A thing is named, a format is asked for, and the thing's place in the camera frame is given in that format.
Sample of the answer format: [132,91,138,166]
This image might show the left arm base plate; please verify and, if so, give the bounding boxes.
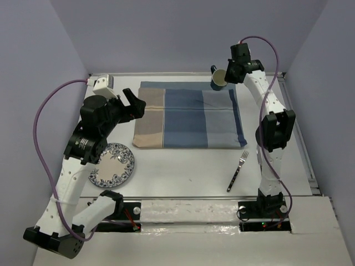
[96,201,141,233]

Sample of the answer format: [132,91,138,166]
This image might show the blue beige checked cloth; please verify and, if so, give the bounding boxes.
[133,81,247,149]

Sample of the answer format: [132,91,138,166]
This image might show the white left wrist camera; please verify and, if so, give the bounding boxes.
[87,74,118,100]

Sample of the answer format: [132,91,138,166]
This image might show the blue floral plate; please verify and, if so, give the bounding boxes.
[88,142,135,189]

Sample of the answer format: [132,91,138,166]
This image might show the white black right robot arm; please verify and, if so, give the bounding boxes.
[225,42,296,222]

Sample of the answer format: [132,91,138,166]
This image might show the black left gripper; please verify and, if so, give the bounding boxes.
[101,89,146,136]

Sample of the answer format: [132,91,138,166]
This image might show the dark green mug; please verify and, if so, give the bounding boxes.
[210,65,228,91]

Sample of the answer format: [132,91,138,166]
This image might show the steel fork patterned handle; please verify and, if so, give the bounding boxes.
[226,150,249,193]

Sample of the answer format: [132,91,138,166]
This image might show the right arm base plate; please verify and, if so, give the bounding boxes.
[236,201,292,232]

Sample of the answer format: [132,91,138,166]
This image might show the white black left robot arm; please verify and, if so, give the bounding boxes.
[23,88,146,259]

